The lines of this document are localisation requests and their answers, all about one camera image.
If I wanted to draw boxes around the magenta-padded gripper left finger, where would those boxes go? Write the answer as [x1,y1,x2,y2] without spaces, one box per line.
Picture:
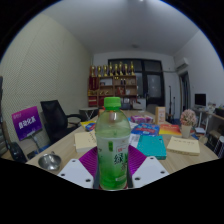
[57,146,100,190]

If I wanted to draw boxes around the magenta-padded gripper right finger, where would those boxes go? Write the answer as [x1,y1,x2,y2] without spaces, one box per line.
[126,144,170,190]

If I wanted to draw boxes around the green tea drink bottle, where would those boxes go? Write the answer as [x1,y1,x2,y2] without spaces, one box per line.
[94,96,132,191]

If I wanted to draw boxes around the teal book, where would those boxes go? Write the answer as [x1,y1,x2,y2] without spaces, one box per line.
[136,134,168,160]

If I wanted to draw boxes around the white booklet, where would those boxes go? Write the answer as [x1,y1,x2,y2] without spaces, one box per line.
[129,133,141,148]

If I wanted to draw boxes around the blue printed book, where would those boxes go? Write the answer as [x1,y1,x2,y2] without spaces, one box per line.
[131,122,160,137]

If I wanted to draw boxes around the small stainless steel cup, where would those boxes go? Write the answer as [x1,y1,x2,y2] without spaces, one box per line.
[37,151,63,173]

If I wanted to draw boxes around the flat pink box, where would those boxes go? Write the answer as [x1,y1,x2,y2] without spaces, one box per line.
[130,114,154,124]

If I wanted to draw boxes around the orange book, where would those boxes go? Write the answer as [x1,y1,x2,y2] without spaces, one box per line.
[159,123,183,136]

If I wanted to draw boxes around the pale yellow notebook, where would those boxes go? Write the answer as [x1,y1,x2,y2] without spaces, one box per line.
[166,135,201,157]

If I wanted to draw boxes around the small orange carton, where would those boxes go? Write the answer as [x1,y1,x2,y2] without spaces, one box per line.
[155,106,167,126]

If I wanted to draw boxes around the small round side table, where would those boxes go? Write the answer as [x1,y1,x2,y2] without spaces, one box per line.
[78,106,100,121]

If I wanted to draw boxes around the black office chair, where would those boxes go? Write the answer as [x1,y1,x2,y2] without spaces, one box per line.
[39,99,84,144]

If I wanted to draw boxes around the pink flowers in white pot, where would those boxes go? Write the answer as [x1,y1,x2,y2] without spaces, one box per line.
[179,108,198,139]

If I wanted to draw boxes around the black mesh chair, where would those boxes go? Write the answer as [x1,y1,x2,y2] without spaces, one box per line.
[8,141,28,164]

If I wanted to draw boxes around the purple sign board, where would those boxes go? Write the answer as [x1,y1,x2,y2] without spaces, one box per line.
[11,105,43,142]

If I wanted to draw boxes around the black framed glass door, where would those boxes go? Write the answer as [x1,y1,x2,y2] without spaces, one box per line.
[108,58,166,111]

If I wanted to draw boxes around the wooden shelf unit with trophies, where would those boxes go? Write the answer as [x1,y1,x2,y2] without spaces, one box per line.
[87,60,138,108]

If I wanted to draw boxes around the white round stool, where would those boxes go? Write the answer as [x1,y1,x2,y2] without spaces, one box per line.
[214,134,224,159]

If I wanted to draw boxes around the cluttered wooden side desk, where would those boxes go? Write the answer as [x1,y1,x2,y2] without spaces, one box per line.
[196,105,224,158]

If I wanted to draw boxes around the grey ribbed suitcase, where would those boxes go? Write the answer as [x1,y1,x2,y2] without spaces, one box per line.
[0,121,9,157]

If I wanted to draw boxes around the black computer monitor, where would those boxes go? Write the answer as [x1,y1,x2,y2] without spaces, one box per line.
[194,93,208,108]

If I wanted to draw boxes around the white wall air conditioner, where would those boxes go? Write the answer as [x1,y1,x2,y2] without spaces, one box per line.
[174,57,190,72]

